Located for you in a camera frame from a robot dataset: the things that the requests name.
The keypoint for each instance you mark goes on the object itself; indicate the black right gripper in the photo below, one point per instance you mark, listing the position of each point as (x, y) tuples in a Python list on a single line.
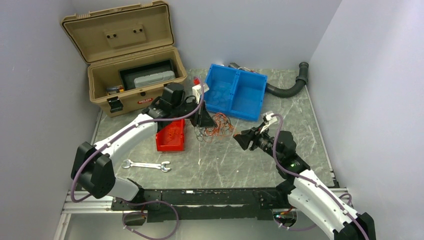
[(244, 138)]

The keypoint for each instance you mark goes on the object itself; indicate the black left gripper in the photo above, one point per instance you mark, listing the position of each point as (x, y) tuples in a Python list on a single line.
[(203, 119)]

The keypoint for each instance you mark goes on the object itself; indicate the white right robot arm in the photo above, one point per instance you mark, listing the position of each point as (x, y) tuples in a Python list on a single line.
[(303, 190)]

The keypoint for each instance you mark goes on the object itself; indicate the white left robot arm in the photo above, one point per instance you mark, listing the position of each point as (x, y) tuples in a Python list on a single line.
[(93, 167)]

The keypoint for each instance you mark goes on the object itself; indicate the red plastic bin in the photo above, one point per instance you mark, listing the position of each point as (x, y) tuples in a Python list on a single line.
[(171, 138)]

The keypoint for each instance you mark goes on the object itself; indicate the blue plastic divided bin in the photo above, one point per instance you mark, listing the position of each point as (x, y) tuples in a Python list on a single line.
[(234, 92)]

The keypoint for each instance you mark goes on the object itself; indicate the grey case in toolbox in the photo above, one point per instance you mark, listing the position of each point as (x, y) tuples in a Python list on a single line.
[(152, 79)]

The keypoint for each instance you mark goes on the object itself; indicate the silver open-end wrench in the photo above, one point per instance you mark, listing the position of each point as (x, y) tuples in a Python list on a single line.
[(127, 163)]

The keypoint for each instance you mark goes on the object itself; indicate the yellow black tool in toolbox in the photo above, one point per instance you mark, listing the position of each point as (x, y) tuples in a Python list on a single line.
[(115, 89)]

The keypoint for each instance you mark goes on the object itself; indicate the tan plastic toolbox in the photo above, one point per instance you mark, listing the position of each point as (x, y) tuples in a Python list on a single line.
[(121, 44)]

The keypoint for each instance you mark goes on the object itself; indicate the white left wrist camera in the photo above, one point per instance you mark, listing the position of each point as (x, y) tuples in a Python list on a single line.
[(197, 90)]

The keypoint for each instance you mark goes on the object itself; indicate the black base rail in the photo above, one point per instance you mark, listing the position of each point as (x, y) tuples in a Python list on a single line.
[(207, 204)]

